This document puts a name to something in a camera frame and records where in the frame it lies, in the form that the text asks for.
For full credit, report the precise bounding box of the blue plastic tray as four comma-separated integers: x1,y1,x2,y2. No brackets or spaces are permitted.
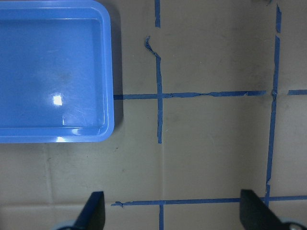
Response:
0,0,115,143

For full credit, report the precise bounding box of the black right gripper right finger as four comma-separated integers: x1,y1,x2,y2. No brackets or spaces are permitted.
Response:
240,189,283,230

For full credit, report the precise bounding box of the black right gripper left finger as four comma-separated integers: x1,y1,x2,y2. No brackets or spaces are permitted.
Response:
72,191,105,230

